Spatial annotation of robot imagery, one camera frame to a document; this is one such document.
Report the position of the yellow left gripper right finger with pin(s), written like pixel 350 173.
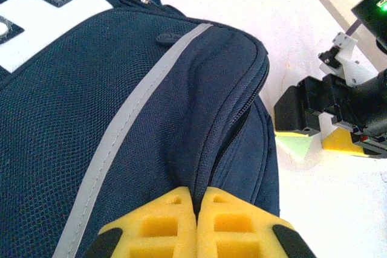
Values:
pixel 239 230

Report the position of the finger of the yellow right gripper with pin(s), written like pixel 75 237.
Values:
pixel 341 143
pixel 291 113

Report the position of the green sticky note pad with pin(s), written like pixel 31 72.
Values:
pixel 294 147

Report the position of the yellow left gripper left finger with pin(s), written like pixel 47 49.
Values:
pixel 157 230

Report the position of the navy blue backpack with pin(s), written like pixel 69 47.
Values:
pixel 90 104

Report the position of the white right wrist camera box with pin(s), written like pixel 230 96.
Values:
pixel 353 67

